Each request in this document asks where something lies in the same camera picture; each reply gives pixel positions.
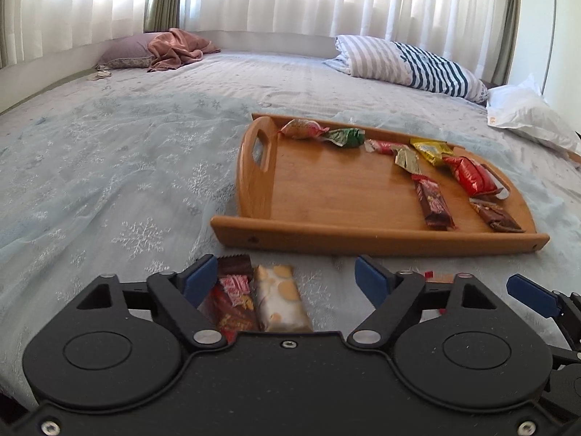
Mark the white wardrobe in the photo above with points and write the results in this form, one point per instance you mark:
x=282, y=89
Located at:
x=565, y=27

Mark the pink snack packet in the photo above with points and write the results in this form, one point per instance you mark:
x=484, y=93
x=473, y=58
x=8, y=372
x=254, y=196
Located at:
x=299, y=128

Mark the pink cloth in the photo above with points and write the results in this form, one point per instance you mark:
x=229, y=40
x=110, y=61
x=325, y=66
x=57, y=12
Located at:
x=179, y=50

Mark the cream biscuit packet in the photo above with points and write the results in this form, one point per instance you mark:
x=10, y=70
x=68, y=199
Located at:
x=281, y=299

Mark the red and brown snack packet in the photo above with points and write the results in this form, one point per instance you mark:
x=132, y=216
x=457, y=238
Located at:
x=231, y=320

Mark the pale blue snowflake blanket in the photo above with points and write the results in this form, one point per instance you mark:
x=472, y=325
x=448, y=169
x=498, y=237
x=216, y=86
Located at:
x=113, y=168

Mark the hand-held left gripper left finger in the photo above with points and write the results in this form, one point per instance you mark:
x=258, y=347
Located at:
x=199, y=281

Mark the gold snack packet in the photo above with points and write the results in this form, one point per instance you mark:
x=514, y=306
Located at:
x=407, y=160

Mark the dark brown snack packet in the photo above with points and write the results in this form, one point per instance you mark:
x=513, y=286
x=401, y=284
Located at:
x=236, y=265

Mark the small red wrapper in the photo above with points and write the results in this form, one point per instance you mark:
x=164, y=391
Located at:
x=438, y=276

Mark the red biscuit packet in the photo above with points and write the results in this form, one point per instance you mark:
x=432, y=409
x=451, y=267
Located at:
x=383, y=146

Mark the shiny red snack packet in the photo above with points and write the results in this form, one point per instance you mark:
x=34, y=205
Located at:
x=472, y=175

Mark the white pillow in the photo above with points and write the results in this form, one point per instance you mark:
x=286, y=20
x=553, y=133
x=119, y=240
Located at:
x=526, y=109

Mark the long brown chocolate bar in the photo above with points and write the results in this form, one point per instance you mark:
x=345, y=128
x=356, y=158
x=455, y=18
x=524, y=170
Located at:
x=433, y=204

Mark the yellow snack packet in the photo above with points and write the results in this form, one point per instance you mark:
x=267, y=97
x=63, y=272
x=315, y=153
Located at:
x=431, y=151

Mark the bed with grey sheet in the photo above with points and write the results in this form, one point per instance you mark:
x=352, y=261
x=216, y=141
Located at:
x=272, y=72

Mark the purple pillow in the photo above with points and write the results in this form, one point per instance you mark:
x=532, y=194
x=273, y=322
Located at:
x=129, y=52

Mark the green snack packet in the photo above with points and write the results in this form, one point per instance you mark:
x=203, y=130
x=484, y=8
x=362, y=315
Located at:
x=345, y=137

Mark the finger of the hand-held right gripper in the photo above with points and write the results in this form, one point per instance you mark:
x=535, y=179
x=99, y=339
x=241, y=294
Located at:
x=531, y=294

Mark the short brown snack packet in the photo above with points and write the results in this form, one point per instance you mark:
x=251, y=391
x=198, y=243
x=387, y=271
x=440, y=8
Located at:
x=497, y=217

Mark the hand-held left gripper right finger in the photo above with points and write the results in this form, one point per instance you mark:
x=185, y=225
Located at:
x=373, y=281

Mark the striped pillow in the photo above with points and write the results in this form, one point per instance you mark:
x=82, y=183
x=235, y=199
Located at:
x=408, y=66

